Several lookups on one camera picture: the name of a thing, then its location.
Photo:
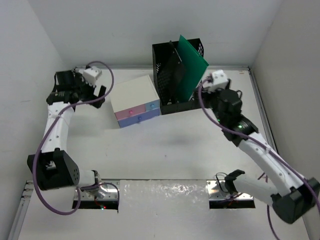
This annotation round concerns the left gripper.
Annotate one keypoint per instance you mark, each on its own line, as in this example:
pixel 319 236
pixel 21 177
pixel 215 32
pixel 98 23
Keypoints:
pixel 79 81

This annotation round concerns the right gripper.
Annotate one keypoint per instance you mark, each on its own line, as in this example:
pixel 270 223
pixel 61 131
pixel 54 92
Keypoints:
pixel 206 96

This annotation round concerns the pink drawer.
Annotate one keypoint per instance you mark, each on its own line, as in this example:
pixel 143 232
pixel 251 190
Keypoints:
pixel 130 112

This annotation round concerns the white drawer cabinet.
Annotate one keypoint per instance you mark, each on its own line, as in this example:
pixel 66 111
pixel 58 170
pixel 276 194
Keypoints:
pixel 131 93

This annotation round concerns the purple wide drawer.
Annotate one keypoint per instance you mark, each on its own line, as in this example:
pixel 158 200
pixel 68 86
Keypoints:
pixel 136 119

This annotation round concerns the green notebook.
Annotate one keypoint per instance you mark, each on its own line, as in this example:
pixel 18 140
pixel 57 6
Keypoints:
pixel 191 53

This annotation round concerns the light blue small drawer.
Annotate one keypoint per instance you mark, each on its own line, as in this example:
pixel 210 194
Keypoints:
pixel 149 106

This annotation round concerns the black mesh file organizer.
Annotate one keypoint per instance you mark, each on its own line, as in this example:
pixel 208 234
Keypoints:
pixel 160 54

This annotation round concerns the black clipboard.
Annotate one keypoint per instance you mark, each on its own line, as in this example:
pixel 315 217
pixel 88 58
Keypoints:
pixel 172 74

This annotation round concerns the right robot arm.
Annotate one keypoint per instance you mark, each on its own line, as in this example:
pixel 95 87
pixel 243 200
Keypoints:
pixel 291 195

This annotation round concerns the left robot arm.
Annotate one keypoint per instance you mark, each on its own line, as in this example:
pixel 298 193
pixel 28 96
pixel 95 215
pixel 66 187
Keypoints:
pixel 55 168

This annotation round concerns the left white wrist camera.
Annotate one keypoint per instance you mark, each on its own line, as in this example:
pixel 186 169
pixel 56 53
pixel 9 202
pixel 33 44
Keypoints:
pixel 91 75

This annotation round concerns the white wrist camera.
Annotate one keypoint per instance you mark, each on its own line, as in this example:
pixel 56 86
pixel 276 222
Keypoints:
pixel 219 80
pixel 91 75

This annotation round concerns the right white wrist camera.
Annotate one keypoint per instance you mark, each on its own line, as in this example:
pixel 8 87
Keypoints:
pixel 219 80

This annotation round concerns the aluminium table frame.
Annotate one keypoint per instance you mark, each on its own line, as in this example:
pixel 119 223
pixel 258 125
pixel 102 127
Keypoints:
pixel 162 166

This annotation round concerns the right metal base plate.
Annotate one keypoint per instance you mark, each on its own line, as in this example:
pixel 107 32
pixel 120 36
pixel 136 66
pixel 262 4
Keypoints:
pixel 217 192

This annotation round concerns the metal base plate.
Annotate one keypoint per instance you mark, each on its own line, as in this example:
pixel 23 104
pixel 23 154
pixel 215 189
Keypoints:
pixel 217 192
pixel 107 190

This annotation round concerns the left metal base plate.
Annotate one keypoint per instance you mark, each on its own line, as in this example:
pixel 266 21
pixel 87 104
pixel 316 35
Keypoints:
pixel 107 190

